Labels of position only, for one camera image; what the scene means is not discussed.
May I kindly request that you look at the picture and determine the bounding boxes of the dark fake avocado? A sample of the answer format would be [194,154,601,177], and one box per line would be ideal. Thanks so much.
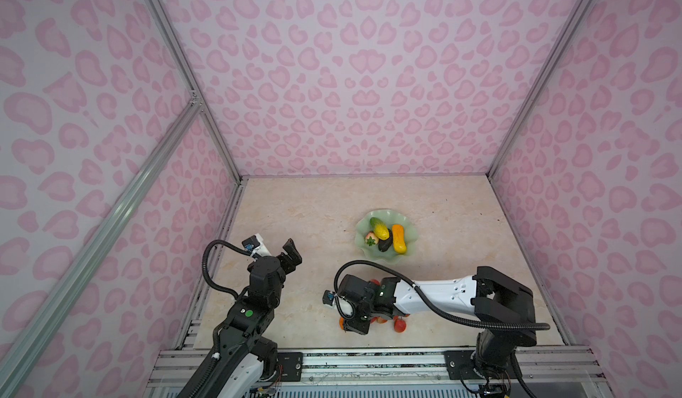
[378,230,394,252]

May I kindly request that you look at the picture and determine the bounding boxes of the red yellow fake peach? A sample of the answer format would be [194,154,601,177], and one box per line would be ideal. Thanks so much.
[364,232,378,247]

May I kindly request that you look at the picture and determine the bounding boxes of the yellow fake squash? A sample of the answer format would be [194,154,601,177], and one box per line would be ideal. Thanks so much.
[392,224,408,254]

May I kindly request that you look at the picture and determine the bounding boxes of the red fake grape bunch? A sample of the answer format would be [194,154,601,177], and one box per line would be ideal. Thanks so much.
[371,277,408,333]

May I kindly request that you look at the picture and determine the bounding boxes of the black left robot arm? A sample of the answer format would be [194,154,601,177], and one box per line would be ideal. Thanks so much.
[179,236,302,397]

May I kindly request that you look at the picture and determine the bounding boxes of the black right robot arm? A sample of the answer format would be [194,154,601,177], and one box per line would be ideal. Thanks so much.
[323,261,551,380]

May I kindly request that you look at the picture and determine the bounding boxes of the light green wavy fruit bowl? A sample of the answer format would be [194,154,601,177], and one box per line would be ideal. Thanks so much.
[354,209,419,263]

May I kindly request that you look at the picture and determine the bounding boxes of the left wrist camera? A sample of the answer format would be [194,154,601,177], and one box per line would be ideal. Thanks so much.
[242,233,272,260]

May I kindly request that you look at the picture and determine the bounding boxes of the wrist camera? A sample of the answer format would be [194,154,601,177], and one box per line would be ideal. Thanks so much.
[321,290,337,307]
[242,233,272,260]

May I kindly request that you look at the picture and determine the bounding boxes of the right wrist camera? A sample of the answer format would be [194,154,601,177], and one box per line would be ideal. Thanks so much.
[321,290,337,307]

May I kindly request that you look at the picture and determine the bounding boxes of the black left corrugated cable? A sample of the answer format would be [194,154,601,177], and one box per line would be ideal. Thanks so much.
[201,239,251,299]

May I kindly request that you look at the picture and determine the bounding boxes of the black corrugated cable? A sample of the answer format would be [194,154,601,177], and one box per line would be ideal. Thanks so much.
[333,260,551,332]
[201,239,251,299]

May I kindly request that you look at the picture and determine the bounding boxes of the black right corrugated cable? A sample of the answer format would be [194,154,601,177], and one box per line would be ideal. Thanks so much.
[333,260,551,332]

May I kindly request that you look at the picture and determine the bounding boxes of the aluminium frame diagonal bar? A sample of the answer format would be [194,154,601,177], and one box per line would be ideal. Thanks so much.
[1,98,204,397]

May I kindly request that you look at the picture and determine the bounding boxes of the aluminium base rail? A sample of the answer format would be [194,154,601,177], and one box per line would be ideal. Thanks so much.
[145,346,614,397]

